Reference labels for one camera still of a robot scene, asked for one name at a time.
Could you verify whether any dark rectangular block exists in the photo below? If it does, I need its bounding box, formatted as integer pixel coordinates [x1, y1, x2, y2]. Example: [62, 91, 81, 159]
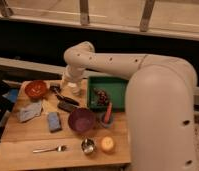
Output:
[57, 101, 76, 112]

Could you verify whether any orange round fruit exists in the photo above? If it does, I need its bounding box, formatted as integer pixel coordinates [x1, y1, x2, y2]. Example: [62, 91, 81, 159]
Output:
[100, 136, 115, 153]

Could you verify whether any green plastic tray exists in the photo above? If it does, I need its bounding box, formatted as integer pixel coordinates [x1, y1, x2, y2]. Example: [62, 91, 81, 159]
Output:
[87, 76, 128, 111]

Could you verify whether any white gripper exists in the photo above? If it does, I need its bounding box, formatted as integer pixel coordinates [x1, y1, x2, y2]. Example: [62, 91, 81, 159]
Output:
[60, 65, 81, 96]

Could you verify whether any small metal cup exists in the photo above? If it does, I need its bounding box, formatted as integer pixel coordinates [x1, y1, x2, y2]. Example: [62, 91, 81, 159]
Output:
[81, 139, 95, 155]

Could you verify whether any black brush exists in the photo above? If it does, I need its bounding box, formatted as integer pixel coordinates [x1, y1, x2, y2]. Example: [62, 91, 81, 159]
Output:
[50, 82, 79, 106]

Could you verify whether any small cup holding carrot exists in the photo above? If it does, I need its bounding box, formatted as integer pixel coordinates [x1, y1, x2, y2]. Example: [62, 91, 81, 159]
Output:
[99, 113, 114, 128]

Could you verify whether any orange carrot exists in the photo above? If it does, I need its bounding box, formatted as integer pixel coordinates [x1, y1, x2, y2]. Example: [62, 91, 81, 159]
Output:
[104, 102, 112, 123]

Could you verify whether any grey crumpled cloth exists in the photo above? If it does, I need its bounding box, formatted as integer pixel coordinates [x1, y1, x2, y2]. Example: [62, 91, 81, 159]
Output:
[17, 101, 42, 123]

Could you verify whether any dark grapes bunch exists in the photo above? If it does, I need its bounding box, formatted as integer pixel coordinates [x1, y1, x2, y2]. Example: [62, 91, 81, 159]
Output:
[94, 89, 109, 106]

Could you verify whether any purple bowl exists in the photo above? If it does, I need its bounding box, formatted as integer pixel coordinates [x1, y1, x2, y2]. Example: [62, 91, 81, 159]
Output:
[68, 108, 96, 134]

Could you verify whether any metal spoon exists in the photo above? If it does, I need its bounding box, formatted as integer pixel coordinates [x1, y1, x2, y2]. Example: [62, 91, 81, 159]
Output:
[32, 145, 67, 153]

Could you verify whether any blue sponge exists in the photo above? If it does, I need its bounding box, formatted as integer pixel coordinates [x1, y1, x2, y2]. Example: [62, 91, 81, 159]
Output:
[47, 112, 62, 133]

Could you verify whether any red-orange bowl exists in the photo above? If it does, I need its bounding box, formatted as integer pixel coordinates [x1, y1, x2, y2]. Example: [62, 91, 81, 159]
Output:
[25, 80, 47, 99]

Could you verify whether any yellow sponge piece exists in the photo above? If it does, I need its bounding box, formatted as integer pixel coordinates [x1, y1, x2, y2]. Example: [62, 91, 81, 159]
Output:
[42, 100, 57, 113]

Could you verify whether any white cylindrical cup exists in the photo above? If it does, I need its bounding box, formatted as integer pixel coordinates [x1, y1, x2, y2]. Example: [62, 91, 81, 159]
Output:
[67, 82, 81, 96]

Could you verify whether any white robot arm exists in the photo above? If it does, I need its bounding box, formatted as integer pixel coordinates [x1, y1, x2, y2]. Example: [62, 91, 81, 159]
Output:
[63, 42, 197, 171]

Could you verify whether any blue object beside table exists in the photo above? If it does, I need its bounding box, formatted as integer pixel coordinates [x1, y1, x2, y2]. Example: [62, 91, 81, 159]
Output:
[4, 88, 19, 103]

